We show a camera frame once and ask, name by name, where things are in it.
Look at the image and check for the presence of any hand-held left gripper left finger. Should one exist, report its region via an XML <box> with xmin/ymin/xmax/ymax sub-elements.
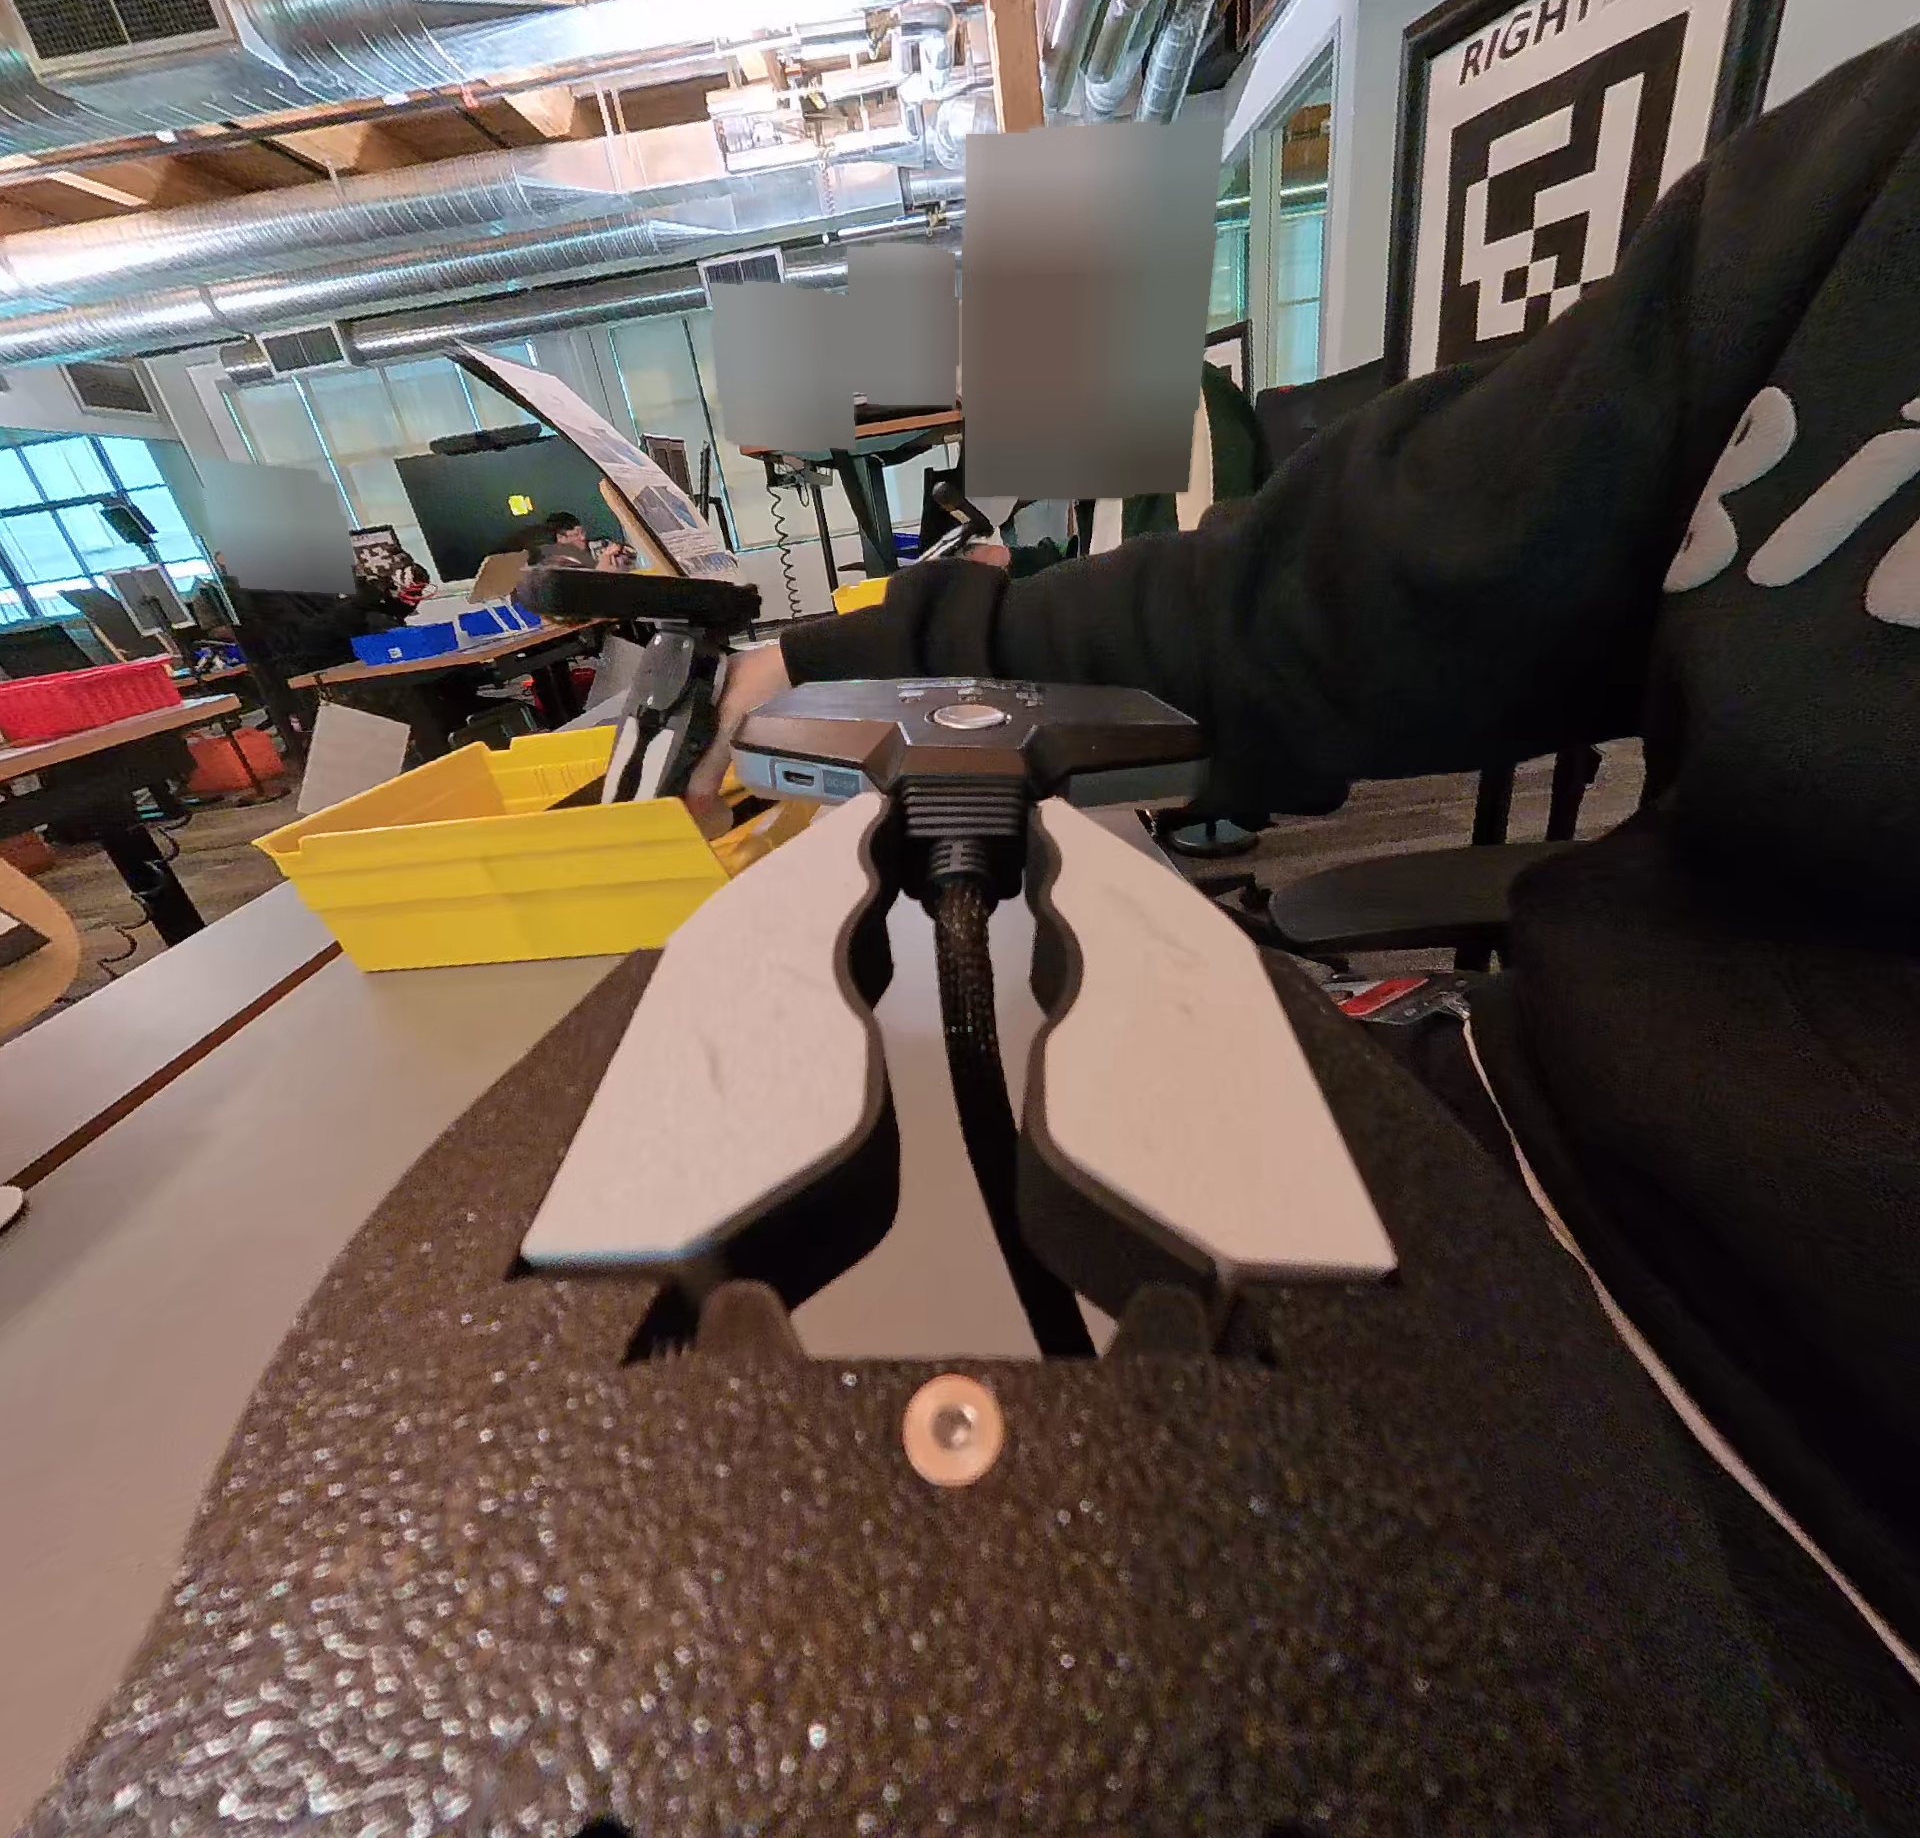
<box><xmin>516</xmin><ymin>793</ymin><xmax>906</xmax><ymax>1316</ymax></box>

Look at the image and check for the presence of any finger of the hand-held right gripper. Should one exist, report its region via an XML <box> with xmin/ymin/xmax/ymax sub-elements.
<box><xmin>600</xmin><ymin>699</ymin><xmax>722</xmax><ymax>807</ymax></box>

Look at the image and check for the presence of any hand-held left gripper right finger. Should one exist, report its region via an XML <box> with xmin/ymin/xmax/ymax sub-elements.
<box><xmin>1021</xmin><ymin>794</ymin><xmax>1401</xmax><ymax>1321</ymax></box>

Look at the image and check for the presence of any person's right forearm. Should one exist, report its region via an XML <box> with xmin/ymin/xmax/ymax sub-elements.
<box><xmin>779</xmin><ymin>509</ymin><xmax>1443</xmax><ymax>827</ymax></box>

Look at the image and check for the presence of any standing desk with black legs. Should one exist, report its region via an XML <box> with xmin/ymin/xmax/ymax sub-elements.
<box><xmin>739</xmin><ymin>405</ymin><xmax>965</xmax><ymax>616</ymax></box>

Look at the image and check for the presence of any grey desk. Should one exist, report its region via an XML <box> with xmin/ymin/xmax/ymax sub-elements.
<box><xmin>0</xmin><ymin>804</ymin><xmax>1307</xmax><ymax>1811</ymax></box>
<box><xmin>0</xmin><ymin>879</ymin><xmax>340</xmax><ymax>1187</ymax></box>

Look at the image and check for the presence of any person's right hand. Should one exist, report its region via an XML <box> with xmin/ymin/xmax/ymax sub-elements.
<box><xmin>705</xmin><ymin>643</ymin><xmax>793</xmax><ymax>761</ymax></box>

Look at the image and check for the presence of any wooden table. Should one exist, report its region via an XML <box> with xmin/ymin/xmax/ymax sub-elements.
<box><xmin>285</xmin><ymin>615</ymin><xmax>610</xmax><ymax>767</ymax></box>
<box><xmin>0</xmin><ymin>693</ymin><xmax>245</xmax><ymax>946</ymax></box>

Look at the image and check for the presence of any tilted poster board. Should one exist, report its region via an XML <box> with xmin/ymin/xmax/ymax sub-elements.
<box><xmin>451</xmin><ymin>342</ymin><xmax>739</xmax><ymax>582</ymax></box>

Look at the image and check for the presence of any black television screen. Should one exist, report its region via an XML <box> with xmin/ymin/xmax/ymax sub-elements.
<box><xmin>394</xmin><ymin>435</ymin><xmax>632</xmax><ymax>582</ymax></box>

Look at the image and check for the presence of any black office chair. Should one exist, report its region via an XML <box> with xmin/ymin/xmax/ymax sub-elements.
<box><xmin>1161</xmin><ymin>735</ymin><xmax>1613</xmax><ymax>977</ymax></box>

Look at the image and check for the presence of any grey card panel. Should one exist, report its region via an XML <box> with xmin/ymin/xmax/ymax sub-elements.
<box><xmin>298</xmin><ymin>702</ymin><xmax>412</xmax><ymax>816</ymax></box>

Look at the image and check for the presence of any orange object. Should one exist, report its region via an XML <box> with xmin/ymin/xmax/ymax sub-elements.
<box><xmin>183</xmin><ymin>733</ymin><xmax>289</xmax><ymax>805</ymax></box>

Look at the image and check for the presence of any person's black hoodie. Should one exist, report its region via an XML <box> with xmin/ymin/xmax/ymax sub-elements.
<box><xmin>1200</xmin><ymin>19</ymin><xmax>1920</xmax><ymax>1720</ymax></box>

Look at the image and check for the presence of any red plastic bin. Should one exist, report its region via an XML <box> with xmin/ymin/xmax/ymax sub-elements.
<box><xmin>0</xmin><ymin>655</ymin><xmax>185</xmax><ymax>745</ymax></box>

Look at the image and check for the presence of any black framed marker sign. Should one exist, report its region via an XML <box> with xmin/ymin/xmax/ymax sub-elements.
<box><xmin>1387</xmin><ymin>0</ymin><xmax>1803</xmax><ymax>385</ymax></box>

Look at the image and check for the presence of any silver ventilation duct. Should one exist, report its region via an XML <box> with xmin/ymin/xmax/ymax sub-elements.
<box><xmin>0</xmin><ymin>0</ymin><xmax>919</xmax><ymax>153</ymax></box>
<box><xmin>0</xmin><ymin>120</ymin><xmax>962</xmax><ymax>363</ymax></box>

